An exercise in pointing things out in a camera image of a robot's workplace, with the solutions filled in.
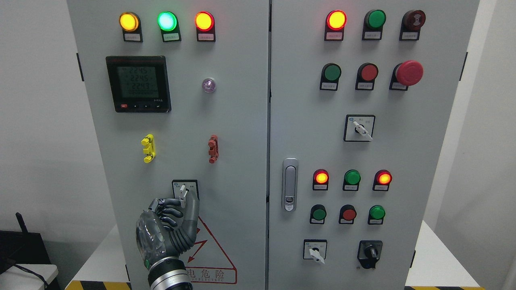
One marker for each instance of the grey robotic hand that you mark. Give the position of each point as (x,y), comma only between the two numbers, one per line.
(166,230)

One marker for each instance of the white rotary selector switch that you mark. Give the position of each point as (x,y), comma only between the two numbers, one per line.
(186,191)

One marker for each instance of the silver black robot forearm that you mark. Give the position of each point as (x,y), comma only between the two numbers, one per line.
(169,274)

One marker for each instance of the green lit indicator light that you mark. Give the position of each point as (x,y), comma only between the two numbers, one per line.
(167,21)

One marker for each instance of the yellow indicator light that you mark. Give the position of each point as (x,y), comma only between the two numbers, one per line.
(129,21)

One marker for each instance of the red electrical hazard warning sticker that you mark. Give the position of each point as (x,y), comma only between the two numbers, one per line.
(206,261)

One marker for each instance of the yellow terminal clip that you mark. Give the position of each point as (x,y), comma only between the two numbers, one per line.
(149,148)

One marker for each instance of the red terminal clip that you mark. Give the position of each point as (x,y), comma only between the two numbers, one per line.
(213,149)

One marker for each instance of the black device with antenna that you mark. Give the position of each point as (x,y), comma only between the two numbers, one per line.
(22,247)

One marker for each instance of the black digital power meter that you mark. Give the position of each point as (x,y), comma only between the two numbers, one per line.
(139,84)

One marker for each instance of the small clear signal lamp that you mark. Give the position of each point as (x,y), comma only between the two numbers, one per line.
(209,85)

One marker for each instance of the green push button lower left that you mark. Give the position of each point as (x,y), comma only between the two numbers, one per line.
(318,214)

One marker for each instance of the green push button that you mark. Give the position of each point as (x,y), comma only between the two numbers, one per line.
(318,214)
(331,72)
(376,214)

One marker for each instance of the white box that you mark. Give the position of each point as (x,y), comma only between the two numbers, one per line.
(16,279)

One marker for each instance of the red lit indicator lower left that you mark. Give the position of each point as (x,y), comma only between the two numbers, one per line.
(321,177)

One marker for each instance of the red lit indicator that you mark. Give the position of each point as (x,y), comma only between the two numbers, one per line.
(321,177)
(383,177)

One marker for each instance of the grey electrical control cabinet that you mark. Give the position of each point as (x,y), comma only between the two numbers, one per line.
(270,104)

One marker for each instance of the red push button lower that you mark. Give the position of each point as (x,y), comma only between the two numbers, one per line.
(347,214)

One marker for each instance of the red push button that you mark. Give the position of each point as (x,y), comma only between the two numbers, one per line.
(368,72)
(347,214)

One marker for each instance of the green indicator lower middle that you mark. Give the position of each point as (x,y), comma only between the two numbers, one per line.
(352,178)

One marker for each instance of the red indicator light left door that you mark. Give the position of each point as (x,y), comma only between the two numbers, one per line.
(204,21)

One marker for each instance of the red indicator light door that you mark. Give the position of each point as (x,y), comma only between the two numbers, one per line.
(204,21)
(336,20)

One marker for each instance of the green push button lower right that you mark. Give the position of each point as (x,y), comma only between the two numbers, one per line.
(376,214)

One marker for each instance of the red lit indicator lower right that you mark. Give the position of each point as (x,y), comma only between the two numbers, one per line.
(383,177)

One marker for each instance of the green push button upper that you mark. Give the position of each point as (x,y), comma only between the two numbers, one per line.
(331,72)

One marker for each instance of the red push button upper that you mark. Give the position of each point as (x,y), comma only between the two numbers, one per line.
(368,72)

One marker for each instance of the red indicator light right door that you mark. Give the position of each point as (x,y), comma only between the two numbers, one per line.
(336,20)

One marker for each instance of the red emergency stop mushroom button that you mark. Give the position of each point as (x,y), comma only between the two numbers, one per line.
(408,73)

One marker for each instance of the green indicator light top right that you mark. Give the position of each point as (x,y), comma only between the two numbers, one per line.
(375,19)

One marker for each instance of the dark red buzzer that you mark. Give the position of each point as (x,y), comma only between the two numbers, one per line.
(413,20)

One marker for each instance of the silver door lock handle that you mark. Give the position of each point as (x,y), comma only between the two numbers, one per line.
(289,183)

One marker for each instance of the white selector switch bottom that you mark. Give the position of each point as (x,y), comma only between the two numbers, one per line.
(315,249)

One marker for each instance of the black rotary knob switch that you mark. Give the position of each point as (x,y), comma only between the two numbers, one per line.
(369,253)

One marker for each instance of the white selector switch upper right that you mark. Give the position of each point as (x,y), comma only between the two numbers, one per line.
(359,128)

